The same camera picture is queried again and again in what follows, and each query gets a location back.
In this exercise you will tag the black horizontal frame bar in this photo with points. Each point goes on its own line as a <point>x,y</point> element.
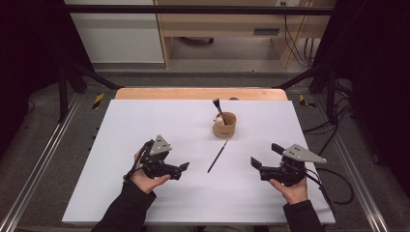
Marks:
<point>193,9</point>

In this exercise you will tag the black frame strut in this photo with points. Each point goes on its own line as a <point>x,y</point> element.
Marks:
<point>63,96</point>
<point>330,96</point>

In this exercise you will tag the thin black brush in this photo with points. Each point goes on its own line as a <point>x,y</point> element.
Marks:
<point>217,156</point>

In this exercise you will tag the round wooden brush holder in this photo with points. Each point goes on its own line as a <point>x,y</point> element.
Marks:
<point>224,131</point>

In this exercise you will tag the person's left hand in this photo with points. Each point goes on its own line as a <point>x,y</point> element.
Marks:
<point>146,184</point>

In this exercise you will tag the white cabinet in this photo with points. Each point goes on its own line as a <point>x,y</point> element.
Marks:
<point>119,38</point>

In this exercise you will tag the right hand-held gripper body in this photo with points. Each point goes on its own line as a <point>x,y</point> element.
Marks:
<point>290,174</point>

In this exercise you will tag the aluminium floor rail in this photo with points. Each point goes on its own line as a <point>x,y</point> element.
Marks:
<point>38,161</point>
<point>354,174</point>

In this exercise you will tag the person's right hand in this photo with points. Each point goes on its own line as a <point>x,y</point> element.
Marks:
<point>295,193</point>

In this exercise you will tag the white table board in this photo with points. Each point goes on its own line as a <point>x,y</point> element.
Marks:
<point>129,129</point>

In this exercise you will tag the black makeup brush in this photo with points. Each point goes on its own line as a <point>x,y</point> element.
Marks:
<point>216,103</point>

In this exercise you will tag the small white figurine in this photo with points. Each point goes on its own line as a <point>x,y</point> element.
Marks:
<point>219,121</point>

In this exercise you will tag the yellow black striped tape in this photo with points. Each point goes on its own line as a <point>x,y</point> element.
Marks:
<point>98,101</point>
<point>304,102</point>

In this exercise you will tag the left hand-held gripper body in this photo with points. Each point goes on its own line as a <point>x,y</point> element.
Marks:
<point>154,167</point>

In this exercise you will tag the light wooden desk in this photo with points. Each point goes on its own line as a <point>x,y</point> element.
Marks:
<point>225,24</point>

